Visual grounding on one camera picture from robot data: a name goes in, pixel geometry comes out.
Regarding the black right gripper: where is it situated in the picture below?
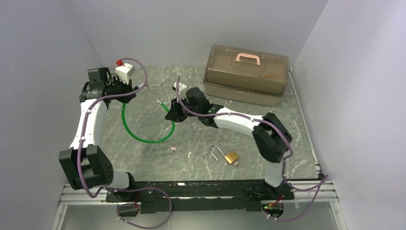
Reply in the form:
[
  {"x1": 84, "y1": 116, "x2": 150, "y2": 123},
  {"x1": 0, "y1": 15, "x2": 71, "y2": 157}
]
[{"x1": 166, "y1": 96, "x2": 200, "y2": 124}]

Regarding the green cable loop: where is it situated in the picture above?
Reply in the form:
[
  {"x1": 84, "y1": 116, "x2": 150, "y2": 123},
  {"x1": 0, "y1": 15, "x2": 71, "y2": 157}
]
[{"x1": 121, "y1": 82, "x2": 176, "y2": 144}]

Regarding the brass padlock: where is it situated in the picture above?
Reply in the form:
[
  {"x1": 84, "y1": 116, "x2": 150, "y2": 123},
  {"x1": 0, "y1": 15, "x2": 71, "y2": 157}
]
[{"x1": 209, "y1": 145, "x2": 239, "y2": 164}]

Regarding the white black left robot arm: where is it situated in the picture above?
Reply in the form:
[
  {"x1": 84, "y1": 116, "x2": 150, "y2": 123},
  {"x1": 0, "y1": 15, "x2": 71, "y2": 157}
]
[{"x1": 59, "y1": 63, "x2": 138, "y2": 201}]

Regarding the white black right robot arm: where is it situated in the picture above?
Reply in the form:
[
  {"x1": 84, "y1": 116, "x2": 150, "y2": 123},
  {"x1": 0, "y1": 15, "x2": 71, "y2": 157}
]
[{"x1": 165, "y1": 83, "x2": 292, "y2": 199}]

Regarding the beige plastic toolbox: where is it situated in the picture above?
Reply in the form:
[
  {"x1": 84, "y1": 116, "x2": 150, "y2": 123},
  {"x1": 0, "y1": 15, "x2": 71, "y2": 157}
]
[{"x1": 203, "y1": 45, "x2": 289, "y2": 107}]

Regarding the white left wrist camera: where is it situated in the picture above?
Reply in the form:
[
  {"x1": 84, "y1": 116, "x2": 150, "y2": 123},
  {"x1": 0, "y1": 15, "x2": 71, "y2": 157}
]
[{"x1": 115, "y1": 60, "x2": 135, "y2": 85}]

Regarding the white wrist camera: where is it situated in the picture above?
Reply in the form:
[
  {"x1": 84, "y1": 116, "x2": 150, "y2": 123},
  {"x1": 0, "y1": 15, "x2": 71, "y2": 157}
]
[
  {"x1": 172, "y1": 82, "x2": 188, "y2": 98},
  {"x1": 115, "y1": 60, "x2": 135, "y2": 85}
]

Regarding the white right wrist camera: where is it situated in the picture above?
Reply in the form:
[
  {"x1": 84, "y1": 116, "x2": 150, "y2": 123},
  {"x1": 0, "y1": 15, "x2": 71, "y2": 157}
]
[{"x1": 172, "y1": 82, "x2": 188, "y2": 98}]

